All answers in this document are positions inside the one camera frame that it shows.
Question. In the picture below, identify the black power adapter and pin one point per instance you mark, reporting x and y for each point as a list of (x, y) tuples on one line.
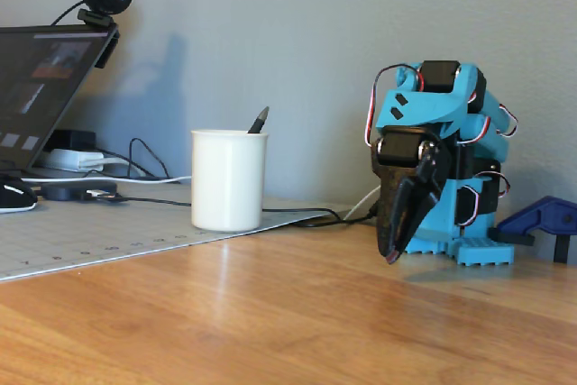
[(74, 138)]

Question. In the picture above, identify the white power adapter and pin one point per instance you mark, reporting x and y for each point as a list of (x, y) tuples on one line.
[(67, 158)]

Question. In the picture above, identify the dark flat usb hub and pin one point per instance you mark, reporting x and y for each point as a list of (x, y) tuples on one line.
[(67, 189)]

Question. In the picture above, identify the black gripper servo block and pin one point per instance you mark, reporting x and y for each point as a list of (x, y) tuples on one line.
[(398, 147)]

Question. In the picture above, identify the dark blue table clamp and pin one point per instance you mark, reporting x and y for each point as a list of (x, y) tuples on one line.
[(545, 218)]

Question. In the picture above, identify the dark pen with silver tip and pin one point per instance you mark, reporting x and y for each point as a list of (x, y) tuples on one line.
[(259, 121)]

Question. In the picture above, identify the grey cutting mat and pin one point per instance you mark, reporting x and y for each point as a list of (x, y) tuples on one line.
[(112, 231)]

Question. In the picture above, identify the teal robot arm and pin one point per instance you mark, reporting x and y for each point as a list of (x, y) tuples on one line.
[(428, 105)]

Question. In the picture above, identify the white ceramic mug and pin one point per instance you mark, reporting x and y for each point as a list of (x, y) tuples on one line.
[(227, 182)]

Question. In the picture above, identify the black computer mouse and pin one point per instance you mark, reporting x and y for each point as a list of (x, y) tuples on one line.
[(13, 198)]

